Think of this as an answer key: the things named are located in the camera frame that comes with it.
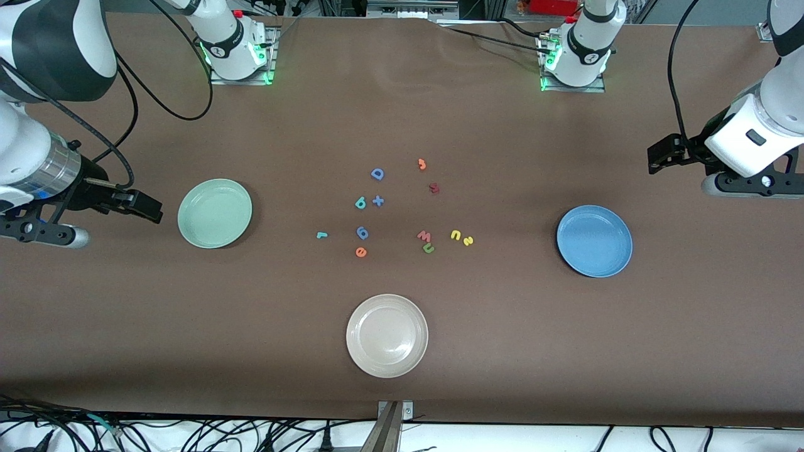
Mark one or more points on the pink foam letter w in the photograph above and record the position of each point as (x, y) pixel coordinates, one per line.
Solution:
(426, 239)

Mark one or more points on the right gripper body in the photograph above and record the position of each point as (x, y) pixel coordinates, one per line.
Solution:
(91, 188)

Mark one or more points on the aluminium post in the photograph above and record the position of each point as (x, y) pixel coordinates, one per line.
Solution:
(386, 433)

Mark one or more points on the blue foam plus sign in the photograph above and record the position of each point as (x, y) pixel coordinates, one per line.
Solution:
(377, 201)

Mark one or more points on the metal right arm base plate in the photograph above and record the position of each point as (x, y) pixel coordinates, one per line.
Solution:
(239, 81)

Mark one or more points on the aluminium corner profile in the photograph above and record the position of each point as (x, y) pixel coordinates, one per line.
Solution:
(766, 32)

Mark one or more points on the red box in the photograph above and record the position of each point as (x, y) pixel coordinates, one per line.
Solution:
(553, 6)

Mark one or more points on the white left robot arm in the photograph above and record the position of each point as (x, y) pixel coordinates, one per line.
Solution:
(587, 44)

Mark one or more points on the blue foam letter D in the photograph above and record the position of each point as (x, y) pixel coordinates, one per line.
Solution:
(373, 173)

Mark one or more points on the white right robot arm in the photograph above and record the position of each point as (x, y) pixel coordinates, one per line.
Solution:
(50, 44)

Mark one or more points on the beige plate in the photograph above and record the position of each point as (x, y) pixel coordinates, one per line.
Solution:
(387, 336)

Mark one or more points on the mint green plate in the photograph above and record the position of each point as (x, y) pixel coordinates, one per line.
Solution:
(213, 213)

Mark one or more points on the teal foam letter q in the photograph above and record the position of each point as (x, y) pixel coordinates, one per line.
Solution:
(363, 199)

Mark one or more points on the blue foam letter g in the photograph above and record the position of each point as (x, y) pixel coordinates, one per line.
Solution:
(365, 236)

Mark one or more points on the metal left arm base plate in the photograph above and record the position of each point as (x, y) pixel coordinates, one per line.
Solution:
(571, 89)

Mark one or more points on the aluminium frame profile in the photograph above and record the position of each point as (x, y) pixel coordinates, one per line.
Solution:
(408, 11)

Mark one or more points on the blue plate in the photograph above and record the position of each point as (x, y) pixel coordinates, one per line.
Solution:
(594, 242)

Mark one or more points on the small metal bracket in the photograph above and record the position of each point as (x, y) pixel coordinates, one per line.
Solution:
(408, 411)

